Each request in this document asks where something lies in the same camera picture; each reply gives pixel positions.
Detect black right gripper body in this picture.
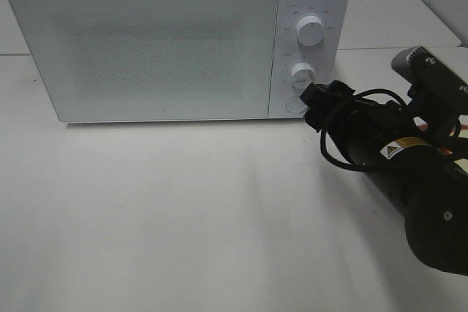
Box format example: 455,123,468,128
321,89,457,166

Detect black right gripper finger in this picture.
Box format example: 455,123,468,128
300,80,355,132

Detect round door release button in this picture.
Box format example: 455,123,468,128
285,96,308,114

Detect white microwave door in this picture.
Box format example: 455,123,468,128
10,0,276,123

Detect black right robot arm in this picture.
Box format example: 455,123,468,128
300,80,467,275

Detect lower white timer knob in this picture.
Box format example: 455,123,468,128
290,62,317,90

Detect upper white control knob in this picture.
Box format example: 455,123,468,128
295,13,325,47

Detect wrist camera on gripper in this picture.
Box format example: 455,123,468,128
390,46,467,115

